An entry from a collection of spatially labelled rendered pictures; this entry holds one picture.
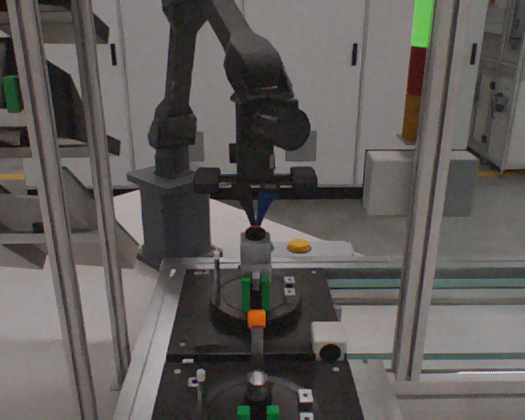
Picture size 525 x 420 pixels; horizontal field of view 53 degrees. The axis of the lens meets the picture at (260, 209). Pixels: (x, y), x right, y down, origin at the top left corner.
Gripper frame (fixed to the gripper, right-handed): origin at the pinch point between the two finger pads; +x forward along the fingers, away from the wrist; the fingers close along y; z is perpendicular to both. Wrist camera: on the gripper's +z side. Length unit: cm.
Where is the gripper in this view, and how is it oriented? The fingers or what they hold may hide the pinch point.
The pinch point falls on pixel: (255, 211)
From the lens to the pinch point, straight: 83.7
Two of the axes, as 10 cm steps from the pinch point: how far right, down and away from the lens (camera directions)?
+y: -10.0, 0.1, -0.1
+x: 0.0, 9.3, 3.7
